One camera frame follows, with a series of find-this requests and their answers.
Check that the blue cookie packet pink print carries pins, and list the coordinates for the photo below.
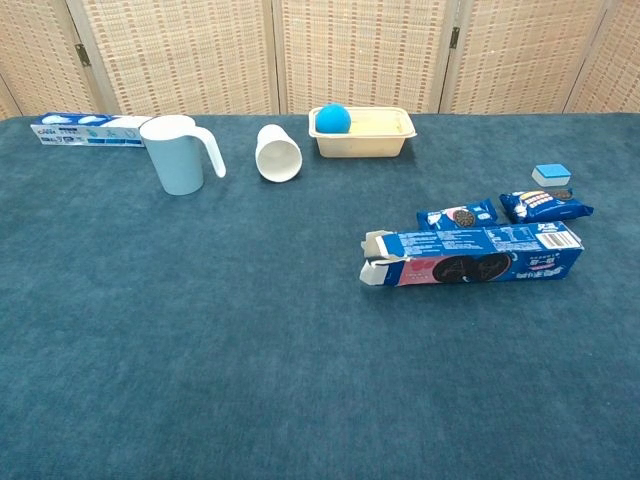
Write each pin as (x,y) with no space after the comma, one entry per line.
(460,216)

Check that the blue cookie box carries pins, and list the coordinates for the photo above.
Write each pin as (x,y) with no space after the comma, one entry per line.
(475,250)

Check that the blue cookie packet beige print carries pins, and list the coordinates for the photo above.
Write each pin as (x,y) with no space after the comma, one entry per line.
(545,206)

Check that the blue white toothpaste box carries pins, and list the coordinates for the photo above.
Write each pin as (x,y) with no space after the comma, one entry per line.
(85,132)

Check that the white paper cup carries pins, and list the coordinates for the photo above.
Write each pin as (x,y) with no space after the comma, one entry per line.
(277,157)

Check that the beige plastic food container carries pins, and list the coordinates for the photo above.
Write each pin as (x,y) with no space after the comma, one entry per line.
(362,142)

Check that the blue ball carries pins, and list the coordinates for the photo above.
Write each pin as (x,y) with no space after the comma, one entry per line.
(332,120)

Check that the woven folding screen panel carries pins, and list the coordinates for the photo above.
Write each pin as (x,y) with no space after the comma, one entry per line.
(362,50)
(620,75)
(185,55)
(520,55)
(35,50)

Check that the blue white sponge block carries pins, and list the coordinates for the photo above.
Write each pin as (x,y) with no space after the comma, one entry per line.
(551,175)

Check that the dark metal screen hinge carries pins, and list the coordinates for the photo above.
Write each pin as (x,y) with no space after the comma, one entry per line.
(83,55)
(454,38)

